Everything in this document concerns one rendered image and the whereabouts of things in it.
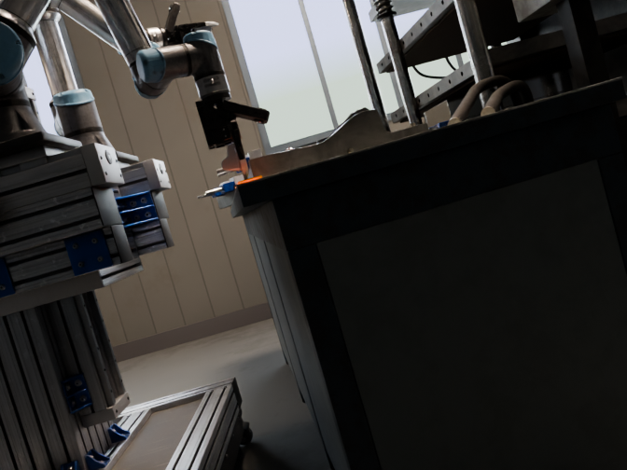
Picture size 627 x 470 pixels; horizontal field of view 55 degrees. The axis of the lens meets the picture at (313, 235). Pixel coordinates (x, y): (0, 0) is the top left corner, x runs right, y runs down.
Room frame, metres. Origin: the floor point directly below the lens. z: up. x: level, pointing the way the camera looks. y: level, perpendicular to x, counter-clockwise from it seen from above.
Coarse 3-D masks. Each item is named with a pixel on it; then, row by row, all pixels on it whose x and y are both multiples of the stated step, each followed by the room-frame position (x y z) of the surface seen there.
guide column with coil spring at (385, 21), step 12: (384, 0) 2.55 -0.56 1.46; (384, 12) 2.55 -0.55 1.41; (384, 24) 2.56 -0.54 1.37; (396, 36) 2.56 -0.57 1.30; (396, 48) 2.55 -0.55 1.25; (396, 60) 2.56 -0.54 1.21; (396, 72) 2.57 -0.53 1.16; (408, 72) 2.56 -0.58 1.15; (408, 84) 2.55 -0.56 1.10; (408, 96) 2.55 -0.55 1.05; (408, 108) 2.56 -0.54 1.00; (420, 120) 2.56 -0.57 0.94
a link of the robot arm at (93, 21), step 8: (56, 0) 1.87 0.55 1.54; (64, 0) 1.87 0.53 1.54; (72, 0) 1.88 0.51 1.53; (80, 0) 1.89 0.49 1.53; (88, 0) 1.92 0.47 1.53; (64, 8) 1.89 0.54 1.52; (72, 8) 1.88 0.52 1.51; (80, 8) 1.89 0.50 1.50; (88, 8) 1.90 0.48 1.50; (96, 8) 1.91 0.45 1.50; (72, 16) 1.90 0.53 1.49; (80, 16) 1.90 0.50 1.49; (88, 16) 1.90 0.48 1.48; (96, 16) 1.90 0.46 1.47; (88, 24) 1.91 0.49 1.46; (96, 24) 1.91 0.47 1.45; (104, 24) 1.91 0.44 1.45; (96, 32) 1.92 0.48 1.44; (104, 32) 1.92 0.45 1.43; (104, 40) 1.94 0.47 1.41; (112, 40) 1.93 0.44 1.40
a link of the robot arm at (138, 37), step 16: (96, 0) 1.49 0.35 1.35; (112, 0) 1.47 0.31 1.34; (128, 0) 1.51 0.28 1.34; (112, 16) 1.48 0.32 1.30; (128, 16) 1.49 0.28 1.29; (112, 32) 1.50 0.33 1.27; (128, 32) 1.48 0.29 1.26; (144, 32) 1.51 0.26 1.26; (128, 48) 1.49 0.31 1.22; (144, 48) 1.49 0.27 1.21; (128, 64) 1.51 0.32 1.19; (144, 96) 1.55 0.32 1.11
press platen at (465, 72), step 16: (624, 16) 1.93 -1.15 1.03; (560, 32) 1.90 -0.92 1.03; (608, 32) 1.92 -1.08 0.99; (496, 48) 1.87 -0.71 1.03; (512, 48) 1.88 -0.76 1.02; (528, 48) 1.89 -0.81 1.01; (544, 48) 1.89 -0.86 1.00; (464, 64) 2.04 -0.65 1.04; (496, 64) 1.90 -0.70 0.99; (448, 80) 2.20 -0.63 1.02; (464, 80) 2.07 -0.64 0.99; (416, 96) 2.55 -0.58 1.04; (432, 96) 2.38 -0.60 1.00; (400, 112) 2.80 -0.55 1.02
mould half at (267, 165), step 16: (368, 112) 1.64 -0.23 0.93; (352, 128) 1.63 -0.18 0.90; (368, 128) 1.63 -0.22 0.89; (416, 128) 1.65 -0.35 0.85; (320, 144) 1.62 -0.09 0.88; (336, 144) 1.62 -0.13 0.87; (352, 144) 1.63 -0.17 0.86; (368, 144) 1.63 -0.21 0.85; (256, 160) 1.59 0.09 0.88; (272, 160) 1.60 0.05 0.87; (288, 160) 1.60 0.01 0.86; (304, 160) 1.61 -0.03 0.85; (320, 160) 1.61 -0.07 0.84; (256, 176) 1.59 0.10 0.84
